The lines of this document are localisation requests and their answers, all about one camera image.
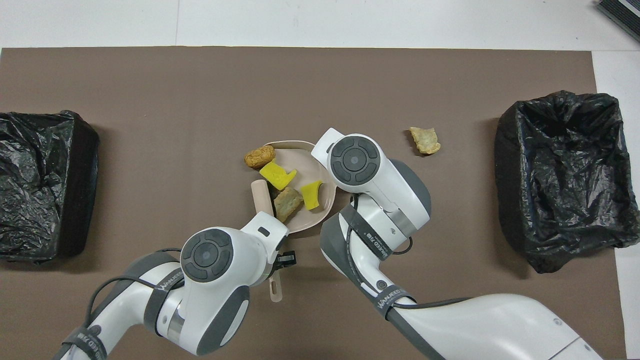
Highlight tan striped toy bread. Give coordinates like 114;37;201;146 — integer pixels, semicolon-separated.
272;187;305;223

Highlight brown toy cookie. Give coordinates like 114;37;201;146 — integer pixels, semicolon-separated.
244;145;276;170

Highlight yellow sponge piece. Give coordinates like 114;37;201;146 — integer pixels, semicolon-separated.
259;160;298;191
299;180;324;211

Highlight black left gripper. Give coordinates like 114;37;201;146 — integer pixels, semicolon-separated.
274;235;298;269

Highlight beige plastic dustpan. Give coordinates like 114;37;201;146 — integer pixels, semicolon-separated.
262;140;337;234

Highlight brown table mat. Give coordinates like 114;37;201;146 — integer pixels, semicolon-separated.
0;46;627;360

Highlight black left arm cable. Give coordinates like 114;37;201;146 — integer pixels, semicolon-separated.
86;247;187;331

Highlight dark ribbed device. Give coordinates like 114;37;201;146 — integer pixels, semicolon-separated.
596;0;640;42

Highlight bin with black bag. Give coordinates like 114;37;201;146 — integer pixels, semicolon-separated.
494;90;640;274
0;110;100;264

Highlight beige hand brush black bristles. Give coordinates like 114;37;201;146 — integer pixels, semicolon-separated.
251;180;284;304

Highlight pale yellow toy bread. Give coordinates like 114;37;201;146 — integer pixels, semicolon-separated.
409;126;442;156

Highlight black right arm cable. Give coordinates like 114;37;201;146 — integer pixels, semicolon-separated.
347;194;473;310

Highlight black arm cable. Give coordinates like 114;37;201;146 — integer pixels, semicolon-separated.
347;194;473;310
86;247;187;331

